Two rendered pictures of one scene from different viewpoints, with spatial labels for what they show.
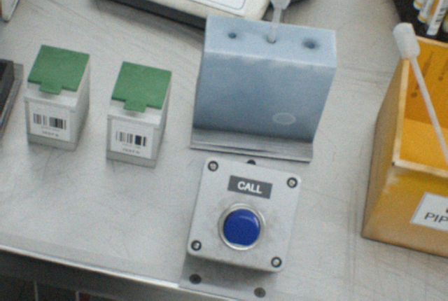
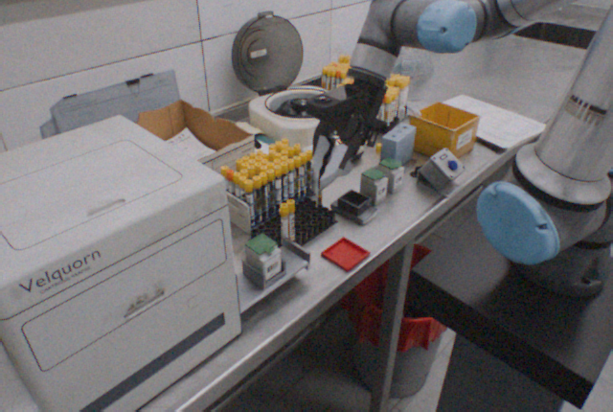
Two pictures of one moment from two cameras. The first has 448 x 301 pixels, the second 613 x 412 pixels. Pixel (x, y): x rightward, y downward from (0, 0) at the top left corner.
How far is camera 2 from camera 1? 0.89 m
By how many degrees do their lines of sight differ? 39
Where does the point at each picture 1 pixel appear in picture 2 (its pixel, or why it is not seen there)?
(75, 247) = (423, 210)
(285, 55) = (406, 131)
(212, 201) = (442, 165)
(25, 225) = (409, 217)
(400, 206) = (454, 146)
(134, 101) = (397, 166)
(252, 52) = (402, 135)
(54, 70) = (374, 173)
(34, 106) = (379, 187)
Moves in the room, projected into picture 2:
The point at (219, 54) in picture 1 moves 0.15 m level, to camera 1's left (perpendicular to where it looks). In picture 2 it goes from (398, 140) to (360, 164)
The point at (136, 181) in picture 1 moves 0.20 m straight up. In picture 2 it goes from (404, 192) to (416, 113)
